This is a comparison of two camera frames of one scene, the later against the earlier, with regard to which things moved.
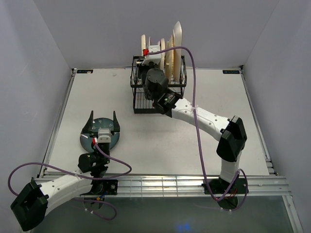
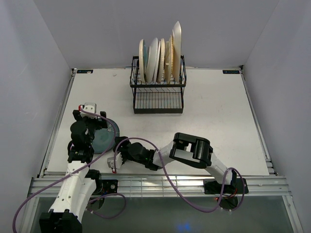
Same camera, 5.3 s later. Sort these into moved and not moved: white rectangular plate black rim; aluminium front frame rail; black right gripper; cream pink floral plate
Moved: black right gripper
Not moved: white rectangular plate black rim; aluminium front frame rail; cream pink floral plate
